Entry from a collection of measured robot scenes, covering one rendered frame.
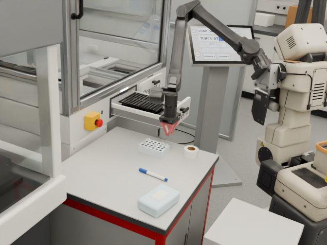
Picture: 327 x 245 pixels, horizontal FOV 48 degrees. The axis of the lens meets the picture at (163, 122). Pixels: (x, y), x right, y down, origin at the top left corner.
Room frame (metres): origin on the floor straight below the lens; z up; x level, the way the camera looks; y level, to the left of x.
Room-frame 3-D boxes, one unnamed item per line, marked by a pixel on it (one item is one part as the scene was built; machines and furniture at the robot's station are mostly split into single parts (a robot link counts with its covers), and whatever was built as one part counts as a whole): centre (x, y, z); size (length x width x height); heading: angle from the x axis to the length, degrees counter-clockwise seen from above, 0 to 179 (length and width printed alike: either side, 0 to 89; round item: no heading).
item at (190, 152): (1.54, -0.14, 0.78); 0.07 x 0.07 x 0.04
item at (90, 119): (1.59, 0.34, 0.88); 0.07 x 0.05 x 0.07; 157
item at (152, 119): (1.86, 0.12, 0.86); 0.40 x 0.26 x 0.06; 67
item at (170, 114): (1.56, -0.03, 0.97); 0.10 x 0.07 x 0.07; 154
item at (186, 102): (1.78, -0.07, 0.87); 0.29 x 0.02 x 0.11; 157
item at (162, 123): (1.55, -0.03, 0.90); 0.07 x 0.07 x 0.09; 64
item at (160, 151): (1.55, 0.03, 0.78); 0.12 x 0.08 x 0.04; 65
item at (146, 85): (2.19, 0.10, 0.87); 0.29 x 0.02 x 0.11; 157
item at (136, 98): (1.86, 0.11, 0.87); 0.22 x 0.18 x 0.06; 67
